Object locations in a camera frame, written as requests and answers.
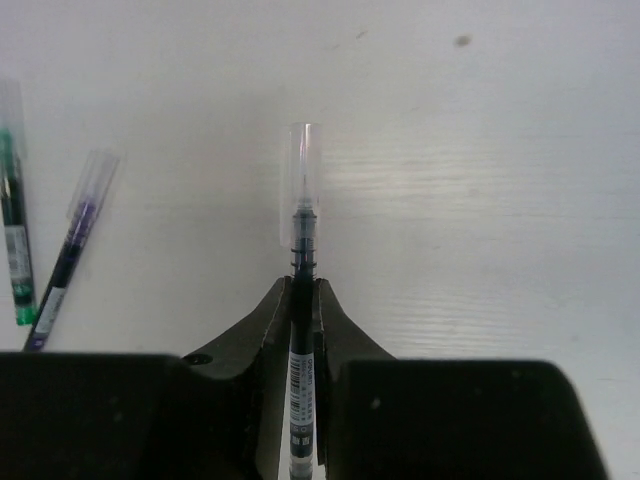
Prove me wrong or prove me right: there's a purple gel pen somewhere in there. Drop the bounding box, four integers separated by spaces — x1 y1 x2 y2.
23 150 120 352

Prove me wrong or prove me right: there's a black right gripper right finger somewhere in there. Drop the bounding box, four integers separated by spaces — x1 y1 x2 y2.
313 279 608 479

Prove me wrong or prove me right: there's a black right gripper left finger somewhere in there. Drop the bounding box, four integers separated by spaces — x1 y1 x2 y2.
1 278 290 479

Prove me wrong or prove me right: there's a black gel pen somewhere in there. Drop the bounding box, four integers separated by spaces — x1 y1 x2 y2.
280 122 322 479

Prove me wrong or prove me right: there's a green gel pen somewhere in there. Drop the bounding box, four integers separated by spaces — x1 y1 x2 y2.
1 77 37 326

